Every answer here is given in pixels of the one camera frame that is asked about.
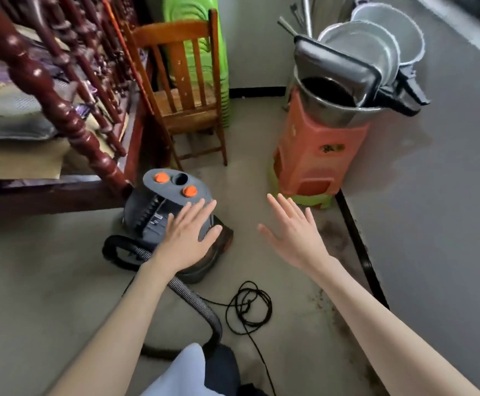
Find white shirt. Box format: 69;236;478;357
140;343;224;396

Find red wooden bed frame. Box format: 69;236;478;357
0;0;174;227

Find person's left forearm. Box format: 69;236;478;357
48;259;174;396

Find black baseboard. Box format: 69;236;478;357
228;85;390;311

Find yellow badminton racket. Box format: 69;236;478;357
0;80;66;118

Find stack of green plastic stools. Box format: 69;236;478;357
159;0;231;128

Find steel ladle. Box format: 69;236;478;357
277;0;319;37

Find black ribbed vacuum hose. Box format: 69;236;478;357
101;234;241;364

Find person's right hand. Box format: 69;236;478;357
257;192;334;279

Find green plastic stool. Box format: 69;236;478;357
268;164;340;210

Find aluminium pot black handle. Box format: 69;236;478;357
317;20;422;118
350;2;432;107

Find wooden chair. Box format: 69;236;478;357
122;8;229;172

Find orange plastic stool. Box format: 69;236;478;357
272;88;371;199

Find rectangular metal tray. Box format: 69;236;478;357
292;35;383;108

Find person's left hand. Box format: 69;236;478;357
148;197;223;281

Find grey vacuum cleaner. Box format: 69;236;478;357
121;168;234;285

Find black trousers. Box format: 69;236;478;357
203;344;270;396

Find black power cord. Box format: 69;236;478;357
122;280;278;396

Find grey cushion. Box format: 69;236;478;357
0;107;59;141

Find person's right forearm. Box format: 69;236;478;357
308;255;480;396

